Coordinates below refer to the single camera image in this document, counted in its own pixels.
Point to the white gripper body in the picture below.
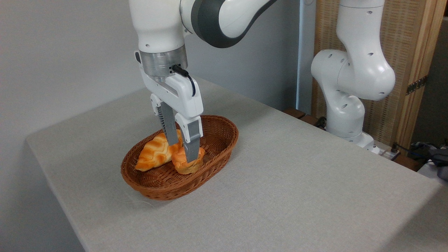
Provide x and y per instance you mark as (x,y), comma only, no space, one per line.
(178,92)

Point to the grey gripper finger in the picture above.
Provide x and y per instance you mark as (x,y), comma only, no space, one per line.
(191,140)
(169,126)

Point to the round orange bread bun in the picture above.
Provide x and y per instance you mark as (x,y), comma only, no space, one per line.
(182,167)

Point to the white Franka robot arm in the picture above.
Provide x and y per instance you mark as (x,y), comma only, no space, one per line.
(157,24)

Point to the long striped bread loaf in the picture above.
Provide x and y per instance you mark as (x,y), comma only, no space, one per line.
(154,154)

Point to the brown wicker basket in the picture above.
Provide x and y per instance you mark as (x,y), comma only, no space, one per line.
(168,187)

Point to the grey fabric tablecloth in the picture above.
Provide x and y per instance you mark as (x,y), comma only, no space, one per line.
(280,192)

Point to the white power strip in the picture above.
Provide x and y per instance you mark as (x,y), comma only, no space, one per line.
(386,153)

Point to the dark metal screen hinge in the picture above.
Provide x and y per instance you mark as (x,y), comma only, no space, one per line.
(416,85)

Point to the wooden bamboo folding screen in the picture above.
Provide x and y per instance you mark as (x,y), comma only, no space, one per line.
(402,35)

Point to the white vertical post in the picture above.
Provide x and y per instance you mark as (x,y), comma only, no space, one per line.
(304,52)

